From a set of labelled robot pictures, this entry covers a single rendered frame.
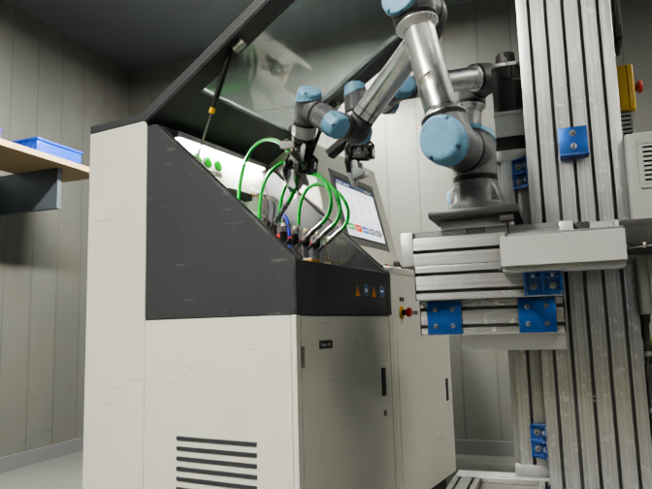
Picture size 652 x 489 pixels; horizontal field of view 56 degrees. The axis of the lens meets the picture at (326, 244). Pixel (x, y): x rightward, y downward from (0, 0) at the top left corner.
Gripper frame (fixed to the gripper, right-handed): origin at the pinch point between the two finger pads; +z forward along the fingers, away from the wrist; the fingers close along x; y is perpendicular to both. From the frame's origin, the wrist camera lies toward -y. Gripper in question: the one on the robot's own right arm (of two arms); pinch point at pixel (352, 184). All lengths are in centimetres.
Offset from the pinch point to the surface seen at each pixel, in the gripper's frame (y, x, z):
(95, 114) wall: -251, 107, -105
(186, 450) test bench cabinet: -42, -35, 84
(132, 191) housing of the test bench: -67, -35, 0
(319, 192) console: -32.5, 35.7, -7.9
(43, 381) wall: -245, 67, 76
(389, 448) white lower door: -2, 28, 92
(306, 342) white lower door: -2, -29, 52
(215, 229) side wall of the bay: -30.8, -34.7, 16.6
